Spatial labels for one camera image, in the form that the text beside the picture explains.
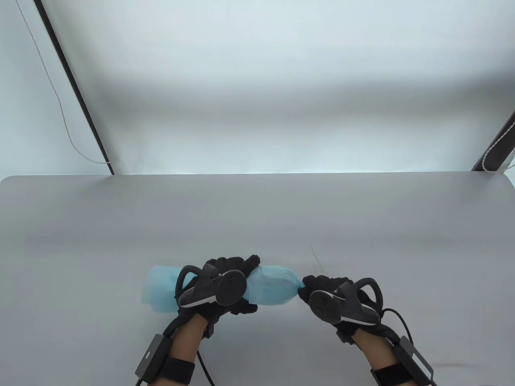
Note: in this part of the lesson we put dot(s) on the person's right hand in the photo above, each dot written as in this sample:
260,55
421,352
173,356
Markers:
326,281

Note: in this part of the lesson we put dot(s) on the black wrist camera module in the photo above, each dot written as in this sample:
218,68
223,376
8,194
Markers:
344,337
208,329

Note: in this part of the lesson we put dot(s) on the black frame pole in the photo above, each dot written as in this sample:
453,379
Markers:
497,146
72,84

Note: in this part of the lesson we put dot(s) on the person's right forearm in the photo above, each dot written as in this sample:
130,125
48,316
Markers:
376,348

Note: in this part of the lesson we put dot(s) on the black and white controller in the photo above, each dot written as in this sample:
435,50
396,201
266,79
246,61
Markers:
324,307
229,287

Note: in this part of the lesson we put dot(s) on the black sensor box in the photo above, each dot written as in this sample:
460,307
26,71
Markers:
153,358
413,360

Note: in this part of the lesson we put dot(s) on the person's left hand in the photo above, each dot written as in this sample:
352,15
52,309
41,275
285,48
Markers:
229,265

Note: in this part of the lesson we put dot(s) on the light blue gift wrapping paper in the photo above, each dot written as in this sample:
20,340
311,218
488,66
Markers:
273,285

